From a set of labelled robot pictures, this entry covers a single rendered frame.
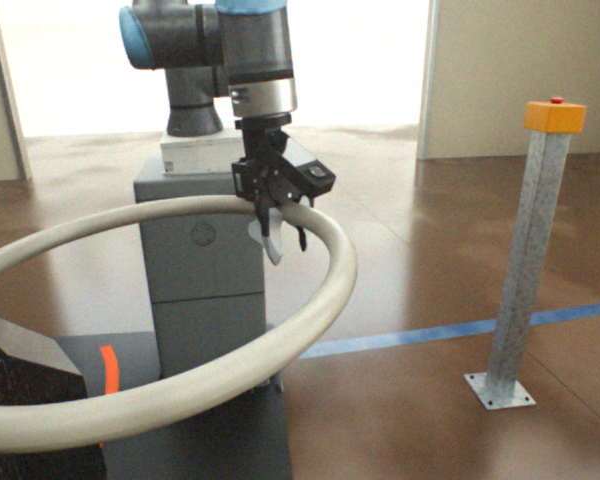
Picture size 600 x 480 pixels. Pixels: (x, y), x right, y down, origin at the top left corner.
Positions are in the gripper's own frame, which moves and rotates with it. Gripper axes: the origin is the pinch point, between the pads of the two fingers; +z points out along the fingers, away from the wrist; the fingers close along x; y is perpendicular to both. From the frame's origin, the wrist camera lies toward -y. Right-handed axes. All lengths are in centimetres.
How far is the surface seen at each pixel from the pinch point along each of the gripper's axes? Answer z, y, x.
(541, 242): 36, -5, -104
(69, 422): -6.9, -19.0, 37.3
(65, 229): -7.6, 22.0, 24.0
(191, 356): 69, 83, -18
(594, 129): 103, 110, -711
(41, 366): 17.6, 33.4, 32.2
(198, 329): 58, 80, -22
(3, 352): 9.3, 27.6, 36.7
